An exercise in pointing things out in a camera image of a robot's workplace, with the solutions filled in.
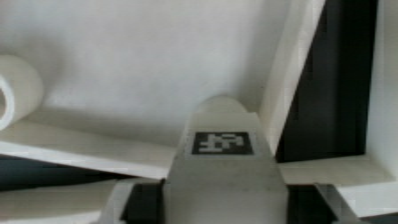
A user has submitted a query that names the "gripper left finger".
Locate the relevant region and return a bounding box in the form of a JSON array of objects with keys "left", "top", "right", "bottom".
[{"left": 95, "top": 179, "right": 163, "bottom": 224}]

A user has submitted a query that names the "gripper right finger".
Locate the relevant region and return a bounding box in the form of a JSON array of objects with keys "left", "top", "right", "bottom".
[{"left": 287, "top": 183, "right": 362, "bottom": 224}]

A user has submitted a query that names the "white square tabletop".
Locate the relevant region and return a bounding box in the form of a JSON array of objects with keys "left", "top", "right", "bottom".
[{"left": 0, "top": 0, "right": 326, "bottom": 181}]

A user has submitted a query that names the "white U-shaped obstacle fence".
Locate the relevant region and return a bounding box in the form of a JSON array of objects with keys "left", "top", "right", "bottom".
[{"left": 0, "top": 0, "right": 398, "bottom": 224}]

